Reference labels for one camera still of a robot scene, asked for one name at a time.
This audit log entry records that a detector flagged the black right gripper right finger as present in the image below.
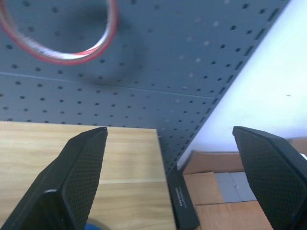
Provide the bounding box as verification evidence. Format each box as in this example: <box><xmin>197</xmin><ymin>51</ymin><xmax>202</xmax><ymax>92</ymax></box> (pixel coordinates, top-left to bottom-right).
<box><xmin>232</xmin><ymin>126</ymin><xmax>307</xmax><ymax>230</ymax></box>

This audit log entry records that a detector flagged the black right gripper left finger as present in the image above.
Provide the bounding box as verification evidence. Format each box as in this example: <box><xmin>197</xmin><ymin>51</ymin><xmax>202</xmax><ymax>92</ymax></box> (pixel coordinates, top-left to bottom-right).
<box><xmin>0</xmin><ymin>126</ymin><xmax>108</xmax><ymax>230</ymax></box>

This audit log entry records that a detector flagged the red and white tape roll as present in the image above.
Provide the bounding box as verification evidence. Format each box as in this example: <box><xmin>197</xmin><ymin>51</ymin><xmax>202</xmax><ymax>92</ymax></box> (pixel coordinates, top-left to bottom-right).
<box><xmin>0</xmin><ymin>0</ymin><xmax>118</xmax><ymax>66</ymax></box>

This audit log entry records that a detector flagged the grey pegboard panel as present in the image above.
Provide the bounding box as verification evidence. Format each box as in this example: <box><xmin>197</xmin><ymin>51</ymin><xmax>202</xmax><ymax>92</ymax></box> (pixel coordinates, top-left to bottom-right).
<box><xmin>0</xmin><ymin>0</ymin><xmax>292</xmax><ymax>173</ymax></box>

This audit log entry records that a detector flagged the brown cardboard box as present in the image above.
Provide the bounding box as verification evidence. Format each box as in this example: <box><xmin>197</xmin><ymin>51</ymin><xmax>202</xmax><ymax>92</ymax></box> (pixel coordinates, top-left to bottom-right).
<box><xmin>182</xmin><ymin>138</ymin><xmax>307</xmax><ymax>230</ymax></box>

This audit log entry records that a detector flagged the blue object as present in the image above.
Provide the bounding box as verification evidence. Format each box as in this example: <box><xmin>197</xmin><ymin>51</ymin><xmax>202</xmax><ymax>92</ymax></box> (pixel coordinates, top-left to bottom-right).
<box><xmin>84</xmin><ymin>222</ymin><xmax>108</xmax><ymax>230</ymax></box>

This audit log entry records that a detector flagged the black pegboard base foot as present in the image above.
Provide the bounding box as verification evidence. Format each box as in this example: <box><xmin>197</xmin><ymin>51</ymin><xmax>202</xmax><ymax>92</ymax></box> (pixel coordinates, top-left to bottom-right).
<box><xmin>165</xmin><ymin>167</ymin><xmax>201</xmax><ymax>230</ymax></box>

